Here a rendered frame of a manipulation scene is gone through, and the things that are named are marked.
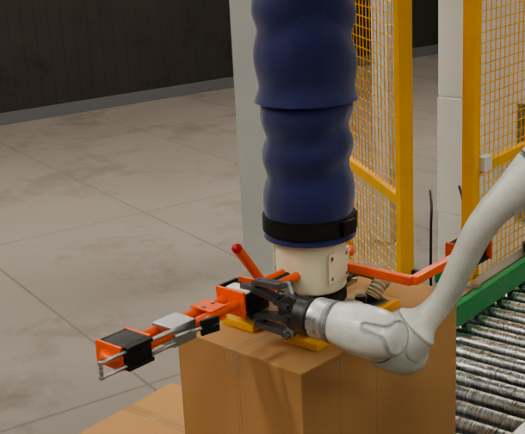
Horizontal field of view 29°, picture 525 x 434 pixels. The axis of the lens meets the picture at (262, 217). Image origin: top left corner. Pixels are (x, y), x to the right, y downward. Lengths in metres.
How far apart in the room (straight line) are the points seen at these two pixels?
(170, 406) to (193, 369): 0.79
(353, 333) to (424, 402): 0.64
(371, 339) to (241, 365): 0.42
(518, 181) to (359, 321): 0.41
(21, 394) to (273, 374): 2.56
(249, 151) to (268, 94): 1.60
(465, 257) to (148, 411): 1.46
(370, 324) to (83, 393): 2.74
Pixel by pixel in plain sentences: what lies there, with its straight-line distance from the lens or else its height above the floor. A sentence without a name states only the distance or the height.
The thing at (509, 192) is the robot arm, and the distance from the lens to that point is 2.02.
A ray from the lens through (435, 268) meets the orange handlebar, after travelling 2.42.
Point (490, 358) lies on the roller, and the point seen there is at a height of 0.54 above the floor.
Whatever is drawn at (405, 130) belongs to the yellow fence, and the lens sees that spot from 3.56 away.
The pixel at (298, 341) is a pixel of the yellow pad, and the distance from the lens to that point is 2.34.
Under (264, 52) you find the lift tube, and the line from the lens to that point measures 2.28.
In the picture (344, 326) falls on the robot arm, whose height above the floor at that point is 1.22.
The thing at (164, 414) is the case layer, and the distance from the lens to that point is 3.22.
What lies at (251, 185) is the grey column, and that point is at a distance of 3.91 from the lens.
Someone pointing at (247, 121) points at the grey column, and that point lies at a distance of 3.85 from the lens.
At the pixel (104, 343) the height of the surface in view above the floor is 1.23.
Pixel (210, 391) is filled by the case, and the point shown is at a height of 0.94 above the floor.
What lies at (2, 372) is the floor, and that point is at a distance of 4.96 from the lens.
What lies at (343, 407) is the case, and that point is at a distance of 2.37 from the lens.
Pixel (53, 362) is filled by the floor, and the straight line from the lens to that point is 4.98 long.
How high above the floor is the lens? 2.05
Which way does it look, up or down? 17 degrees down
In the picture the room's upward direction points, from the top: 3 degrees counter-clockwise
